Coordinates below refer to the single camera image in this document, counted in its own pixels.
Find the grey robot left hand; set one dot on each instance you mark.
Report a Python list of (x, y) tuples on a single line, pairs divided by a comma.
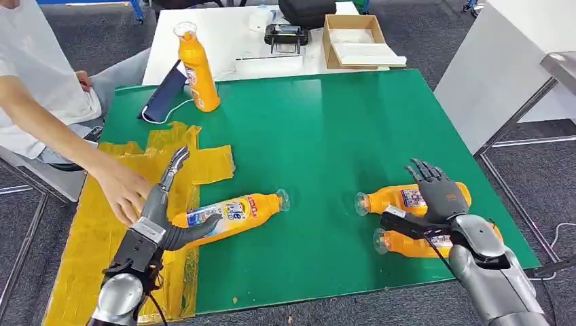
[(157, 207)]

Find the orange drink bottle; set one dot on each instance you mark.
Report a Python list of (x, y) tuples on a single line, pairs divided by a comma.
[(252, 211), (405, 245), (387, 202), (198, 76)]

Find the person's left hand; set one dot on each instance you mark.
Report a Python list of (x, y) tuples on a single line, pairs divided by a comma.
[(83, 81)]

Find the cardboard box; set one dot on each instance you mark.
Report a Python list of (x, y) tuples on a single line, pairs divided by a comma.
[(327, 47)]

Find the person's right hand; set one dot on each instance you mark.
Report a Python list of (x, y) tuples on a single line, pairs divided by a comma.
[(123, 191)]

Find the clear plastic bag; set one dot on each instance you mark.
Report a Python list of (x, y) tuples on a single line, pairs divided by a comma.
[(261, 19)]

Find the blue metal frame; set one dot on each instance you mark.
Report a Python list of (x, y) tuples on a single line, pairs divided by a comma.
[(137, 10)]

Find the black handheld controller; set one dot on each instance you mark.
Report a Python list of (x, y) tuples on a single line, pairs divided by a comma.
[(286, 35)]

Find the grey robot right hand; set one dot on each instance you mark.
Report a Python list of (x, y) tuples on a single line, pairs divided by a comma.
[(443, 198)]

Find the white seat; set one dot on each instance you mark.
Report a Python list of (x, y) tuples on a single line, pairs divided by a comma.
[(45, 175)]

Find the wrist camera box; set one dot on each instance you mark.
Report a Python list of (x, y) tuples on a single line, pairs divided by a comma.
[(405, 223), (139, 247)]

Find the green table mat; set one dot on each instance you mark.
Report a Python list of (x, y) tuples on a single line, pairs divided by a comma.
[(337, 135)]

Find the black bag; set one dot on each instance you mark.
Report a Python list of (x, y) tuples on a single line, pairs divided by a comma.
[(308, 12)]

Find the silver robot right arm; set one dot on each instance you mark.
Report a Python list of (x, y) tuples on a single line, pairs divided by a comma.
[(495, 288)]

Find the white foam pad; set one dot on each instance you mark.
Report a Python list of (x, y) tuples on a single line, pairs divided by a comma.
[(353, 36)]

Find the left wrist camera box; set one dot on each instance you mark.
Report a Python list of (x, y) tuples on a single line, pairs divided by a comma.
[(139, 247)]

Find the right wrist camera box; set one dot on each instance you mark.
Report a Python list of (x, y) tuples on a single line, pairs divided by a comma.
[(405, 223)]

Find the white folded sheet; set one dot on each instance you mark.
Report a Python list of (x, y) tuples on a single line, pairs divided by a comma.
[(366, 54)]

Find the white table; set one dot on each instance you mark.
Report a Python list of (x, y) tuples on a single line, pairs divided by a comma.
[(234, 40)]

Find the steel floor frame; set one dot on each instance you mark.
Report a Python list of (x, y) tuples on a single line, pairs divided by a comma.
[(23, 252)]

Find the smartphone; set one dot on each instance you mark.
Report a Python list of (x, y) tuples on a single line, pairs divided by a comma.
[(93, 134)]

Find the dark blue tablet case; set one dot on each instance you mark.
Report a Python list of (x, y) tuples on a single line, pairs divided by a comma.
[(164, 96)]

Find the person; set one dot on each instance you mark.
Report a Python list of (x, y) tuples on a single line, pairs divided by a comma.
[(40, 58)]

